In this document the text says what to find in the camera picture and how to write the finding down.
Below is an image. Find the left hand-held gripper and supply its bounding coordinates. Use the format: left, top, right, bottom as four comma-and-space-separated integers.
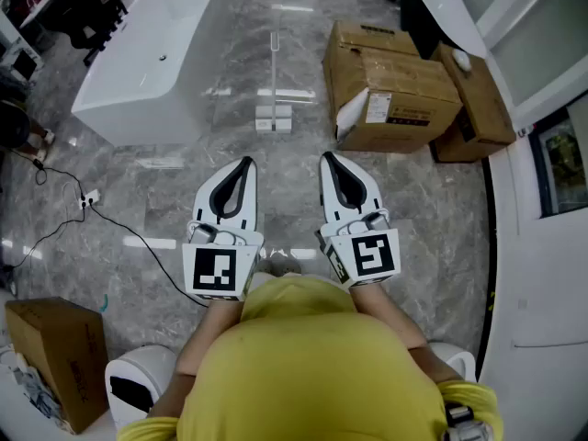
182, 156, 266, 302

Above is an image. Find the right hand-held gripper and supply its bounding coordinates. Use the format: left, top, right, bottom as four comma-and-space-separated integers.
314, 151, 402, 289

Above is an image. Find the person's right forearm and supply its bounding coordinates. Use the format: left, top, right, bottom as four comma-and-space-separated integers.
350, 282, 466, 386

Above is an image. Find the person's left forearm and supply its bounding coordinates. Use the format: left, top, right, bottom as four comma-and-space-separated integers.
146, 298, 245, 421

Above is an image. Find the person's right shoe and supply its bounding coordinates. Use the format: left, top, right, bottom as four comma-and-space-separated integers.
277, 257, 303, 277

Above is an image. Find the large torn cardboard box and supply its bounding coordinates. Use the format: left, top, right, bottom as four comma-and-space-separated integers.
322, 19, 464, 154

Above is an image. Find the narrow cardboard box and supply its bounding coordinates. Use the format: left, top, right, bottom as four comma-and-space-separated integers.
428, 41, 517, 164

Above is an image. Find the person's yellow shirt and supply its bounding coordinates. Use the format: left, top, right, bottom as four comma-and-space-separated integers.
116, 275, 504, 441

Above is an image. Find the white rectangular bathtub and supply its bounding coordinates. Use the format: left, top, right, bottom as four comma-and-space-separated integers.
70, 0, 232, 148

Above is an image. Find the white round disc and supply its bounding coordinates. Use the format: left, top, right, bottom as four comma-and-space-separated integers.
450, 47, 472, 73

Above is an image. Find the dark framed window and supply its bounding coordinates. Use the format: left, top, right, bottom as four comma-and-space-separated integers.
527, 107, 588, 221

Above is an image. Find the cardboard box with dark print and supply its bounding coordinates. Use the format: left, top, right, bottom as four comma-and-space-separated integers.
4, 296, 110, 435

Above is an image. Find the black office chair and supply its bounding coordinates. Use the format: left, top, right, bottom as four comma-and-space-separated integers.
40, 0, 135, 67

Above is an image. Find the white office desk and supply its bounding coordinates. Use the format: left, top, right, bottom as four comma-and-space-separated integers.
17, 0, 77, 29

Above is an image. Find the white power strip with cable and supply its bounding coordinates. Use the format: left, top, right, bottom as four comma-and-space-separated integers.
0, 148, 209, 309

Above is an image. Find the grey shoulder strap buckle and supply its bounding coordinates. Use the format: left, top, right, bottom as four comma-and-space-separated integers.
442, 401, 495, 441

